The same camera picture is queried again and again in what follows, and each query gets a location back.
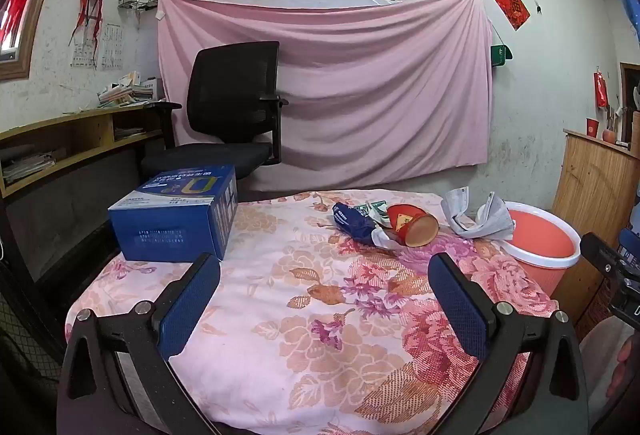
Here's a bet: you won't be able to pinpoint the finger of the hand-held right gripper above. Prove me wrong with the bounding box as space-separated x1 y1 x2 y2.
618 228 640 266
580 232 632 288

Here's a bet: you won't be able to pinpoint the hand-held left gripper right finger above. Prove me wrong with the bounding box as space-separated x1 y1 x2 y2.
427 252 588 398

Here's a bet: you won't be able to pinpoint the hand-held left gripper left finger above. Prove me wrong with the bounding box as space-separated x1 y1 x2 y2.
59 253 222 398

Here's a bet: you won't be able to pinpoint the orange plastic bucket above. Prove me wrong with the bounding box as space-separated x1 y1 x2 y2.
477 201 582 298

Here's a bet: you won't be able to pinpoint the white paper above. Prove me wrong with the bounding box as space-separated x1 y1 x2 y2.
440 187 516 241

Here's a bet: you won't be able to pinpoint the red paper cup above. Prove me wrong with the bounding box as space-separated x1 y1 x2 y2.
386 204 441 248

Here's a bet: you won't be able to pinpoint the blue snack bag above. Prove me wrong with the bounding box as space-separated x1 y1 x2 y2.
331 201 386 246

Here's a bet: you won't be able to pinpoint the person's right hand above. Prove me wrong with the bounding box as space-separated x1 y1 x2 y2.
606 337 637 400

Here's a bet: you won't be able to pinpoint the wooden cabinet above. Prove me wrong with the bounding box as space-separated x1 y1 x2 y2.
552 129 640 326

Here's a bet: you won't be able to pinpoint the blue cardboard box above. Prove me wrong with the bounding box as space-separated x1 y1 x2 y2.
108 165 238 263

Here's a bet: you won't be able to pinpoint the floral pink table cloth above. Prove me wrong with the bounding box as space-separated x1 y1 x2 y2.
65 189 560 435

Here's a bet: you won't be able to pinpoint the green flat packet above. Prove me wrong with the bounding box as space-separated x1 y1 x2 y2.
357 200 396 226

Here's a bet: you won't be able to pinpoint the dark framed panel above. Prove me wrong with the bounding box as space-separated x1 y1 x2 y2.
619 62 640 146

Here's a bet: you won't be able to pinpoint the red hanging ornament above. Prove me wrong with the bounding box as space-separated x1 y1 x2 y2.
593 66 608 108

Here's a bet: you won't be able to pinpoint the wooden shelf desk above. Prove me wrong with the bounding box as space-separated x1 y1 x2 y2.
0 102 168 198

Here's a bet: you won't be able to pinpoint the pile of shelf papers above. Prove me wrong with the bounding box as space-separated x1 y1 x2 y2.
2 150 66 186

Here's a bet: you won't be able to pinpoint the stack of books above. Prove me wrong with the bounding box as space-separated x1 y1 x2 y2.
97 71 166 108

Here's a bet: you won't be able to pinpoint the black office chair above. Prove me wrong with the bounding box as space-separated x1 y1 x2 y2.
140 41 290 180

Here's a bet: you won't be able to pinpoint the pink hanging sheet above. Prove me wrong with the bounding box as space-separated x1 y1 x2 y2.
156 0 495 193

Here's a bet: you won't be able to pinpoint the red wall envelope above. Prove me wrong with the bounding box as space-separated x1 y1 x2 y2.
490 0 531 32

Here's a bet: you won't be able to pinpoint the white wall calendar sheets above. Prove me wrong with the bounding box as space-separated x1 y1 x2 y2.
71 24 124 70

